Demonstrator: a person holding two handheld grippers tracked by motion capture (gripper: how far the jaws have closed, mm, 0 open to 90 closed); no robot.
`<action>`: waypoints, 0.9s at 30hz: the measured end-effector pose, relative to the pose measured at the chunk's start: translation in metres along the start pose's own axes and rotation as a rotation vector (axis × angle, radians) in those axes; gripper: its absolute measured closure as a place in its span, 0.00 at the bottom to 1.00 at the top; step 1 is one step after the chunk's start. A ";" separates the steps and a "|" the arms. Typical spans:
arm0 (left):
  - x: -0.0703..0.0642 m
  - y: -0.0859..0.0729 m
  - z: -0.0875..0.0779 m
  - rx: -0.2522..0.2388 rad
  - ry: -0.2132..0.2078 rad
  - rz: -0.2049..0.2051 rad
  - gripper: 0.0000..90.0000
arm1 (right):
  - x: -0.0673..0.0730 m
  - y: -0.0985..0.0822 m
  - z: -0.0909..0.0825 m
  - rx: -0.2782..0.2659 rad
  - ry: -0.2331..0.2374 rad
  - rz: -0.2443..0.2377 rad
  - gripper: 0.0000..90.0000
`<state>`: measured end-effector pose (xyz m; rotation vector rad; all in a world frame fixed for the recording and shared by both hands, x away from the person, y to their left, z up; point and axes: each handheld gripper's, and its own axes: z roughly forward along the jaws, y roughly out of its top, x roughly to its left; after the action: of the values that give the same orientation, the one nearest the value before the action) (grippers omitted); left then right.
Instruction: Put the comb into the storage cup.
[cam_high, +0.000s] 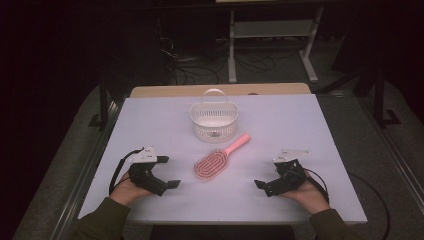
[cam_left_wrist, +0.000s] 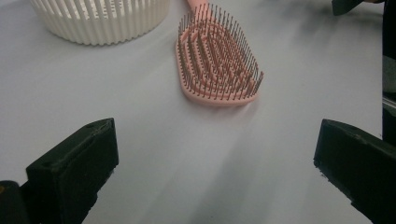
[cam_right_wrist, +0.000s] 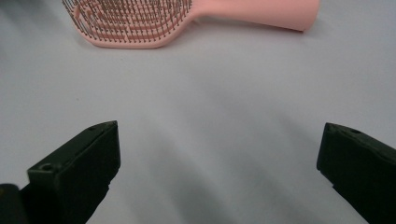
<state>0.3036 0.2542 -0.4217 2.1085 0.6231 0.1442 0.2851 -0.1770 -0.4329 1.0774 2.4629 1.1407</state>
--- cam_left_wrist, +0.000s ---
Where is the white ribbed plastic basket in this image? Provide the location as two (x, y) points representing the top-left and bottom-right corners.
(29, 0), (171, 47)

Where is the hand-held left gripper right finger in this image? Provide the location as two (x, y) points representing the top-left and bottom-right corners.
(313, 119), (396, 224)

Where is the pink hairbrush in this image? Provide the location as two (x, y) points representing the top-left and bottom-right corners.
(175, 0), (265, 107)

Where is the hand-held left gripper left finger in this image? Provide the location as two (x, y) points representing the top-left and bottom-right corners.
(26, 117), (120, 224)

